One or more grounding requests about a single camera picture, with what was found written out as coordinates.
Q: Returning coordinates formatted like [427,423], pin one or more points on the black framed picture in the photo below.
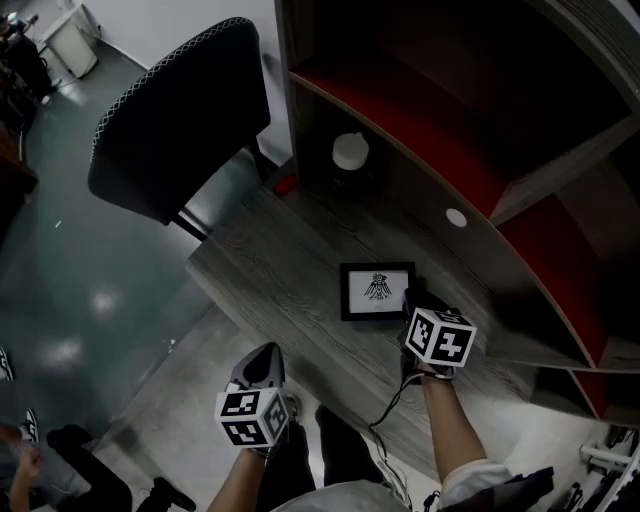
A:
[370,290]

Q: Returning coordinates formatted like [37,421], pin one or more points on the person's right forearm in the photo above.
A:
[452,425]

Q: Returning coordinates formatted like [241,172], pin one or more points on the small red object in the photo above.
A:
[284,185]

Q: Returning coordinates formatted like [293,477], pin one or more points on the white cabinet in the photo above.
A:
[70,45]

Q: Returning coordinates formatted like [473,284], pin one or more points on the person's left forearm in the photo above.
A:
[237,482]

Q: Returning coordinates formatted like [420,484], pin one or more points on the person's black trousers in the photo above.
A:
[345,450]

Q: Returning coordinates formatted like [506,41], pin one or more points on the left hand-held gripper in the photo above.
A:
[252,417]

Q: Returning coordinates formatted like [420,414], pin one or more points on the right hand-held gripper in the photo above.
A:
[440,340]

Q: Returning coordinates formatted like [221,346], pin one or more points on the black bottle with white lid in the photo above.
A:
[352,155]

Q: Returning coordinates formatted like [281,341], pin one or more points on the grey wooden shelf hutch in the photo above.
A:
[415,200]

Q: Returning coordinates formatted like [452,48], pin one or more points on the dark upholstered chair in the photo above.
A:
[175,135]

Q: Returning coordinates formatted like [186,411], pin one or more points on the white metal rack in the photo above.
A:
[607,456]

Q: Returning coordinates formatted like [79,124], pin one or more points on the grey wooden desk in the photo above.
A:
[280,270]

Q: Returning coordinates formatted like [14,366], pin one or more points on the person's grey top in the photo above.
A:
[340,500]

